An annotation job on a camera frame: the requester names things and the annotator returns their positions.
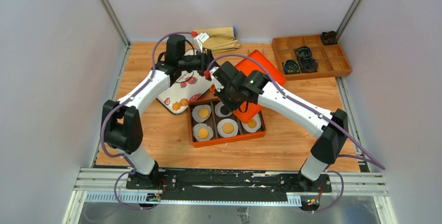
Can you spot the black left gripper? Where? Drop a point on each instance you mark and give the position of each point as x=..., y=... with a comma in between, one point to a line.
x=204, y=59

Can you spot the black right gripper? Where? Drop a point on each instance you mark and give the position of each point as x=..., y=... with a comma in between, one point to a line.
x=233, y=106

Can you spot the orange box lid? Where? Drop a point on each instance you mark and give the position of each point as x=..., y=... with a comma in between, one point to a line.
x=254, y=61

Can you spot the black sandwich cookie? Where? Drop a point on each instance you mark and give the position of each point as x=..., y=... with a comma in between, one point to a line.
x=225, y=111

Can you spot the white strawberry tray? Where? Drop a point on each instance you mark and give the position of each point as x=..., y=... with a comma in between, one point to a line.
x=189, y=85

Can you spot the swirl yellow cookie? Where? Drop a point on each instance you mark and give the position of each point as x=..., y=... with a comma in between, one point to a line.
x=252, y=124

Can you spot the round yellow cookie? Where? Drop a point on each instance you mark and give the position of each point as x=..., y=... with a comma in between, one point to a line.
x=203, y=133
x=204, y=113
x=228, y=128

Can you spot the orange compartment cookie box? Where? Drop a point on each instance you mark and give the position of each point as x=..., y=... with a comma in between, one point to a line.
x=210, y=126

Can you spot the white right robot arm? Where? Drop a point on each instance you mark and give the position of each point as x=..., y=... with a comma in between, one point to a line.
x=329, y=128

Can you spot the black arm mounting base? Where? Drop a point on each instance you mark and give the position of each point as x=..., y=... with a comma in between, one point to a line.
x=229, y=185

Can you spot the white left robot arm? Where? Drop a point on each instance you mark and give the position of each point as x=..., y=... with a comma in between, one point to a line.
x=121, y=131

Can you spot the white paper cup back middle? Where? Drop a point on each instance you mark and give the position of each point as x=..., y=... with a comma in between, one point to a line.
x=217, y=110

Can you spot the white paper cup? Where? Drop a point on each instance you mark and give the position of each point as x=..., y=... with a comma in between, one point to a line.
x=217, y=110
x=199, y=126
x=195, y=115
x=259, y=124
x=220, y=128

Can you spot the white paper cup front right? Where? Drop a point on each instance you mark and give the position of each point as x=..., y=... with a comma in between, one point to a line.
x=259, y=124

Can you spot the white paper cup front middle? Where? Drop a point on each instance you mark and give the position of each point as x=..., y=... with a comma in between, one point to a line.
x=220, y=128

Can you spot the flower yellow cookie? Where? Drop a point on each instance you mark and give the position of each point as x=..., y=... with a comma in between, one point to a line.
x=184, y=102
x=176, y=106

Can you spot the folded yellow cloth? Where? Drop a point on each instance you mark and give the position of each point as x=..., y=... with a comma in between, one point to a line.
x=222, y=39

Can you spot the white paper cup back left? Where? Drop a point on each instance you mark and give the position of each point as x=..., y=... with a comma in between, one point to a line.
x=195, y=115

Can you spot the white paper cup front left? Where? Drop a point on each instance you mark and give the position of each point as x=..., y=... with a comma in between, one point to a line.
x=199, y=126

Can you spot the wooden compartment organizer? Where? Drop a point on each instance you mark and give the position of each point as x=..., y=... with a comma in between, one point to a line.
x=331, y=59

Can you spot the dark rolled item in corner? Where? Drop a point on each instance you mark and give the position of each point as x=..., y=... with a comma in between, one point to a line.
x=329, y=38

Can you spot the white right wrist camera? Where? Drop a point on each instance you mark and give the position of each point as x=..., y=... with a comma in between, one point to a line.
x=209, y=75

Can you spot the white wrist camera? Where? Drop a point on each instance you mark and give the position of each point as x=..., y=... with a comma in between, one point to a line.
x=199, y=39
x=209, y=75

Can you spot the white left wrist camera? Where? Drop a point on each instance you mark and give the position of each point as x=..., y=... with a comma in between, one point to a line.
x=199, y=39

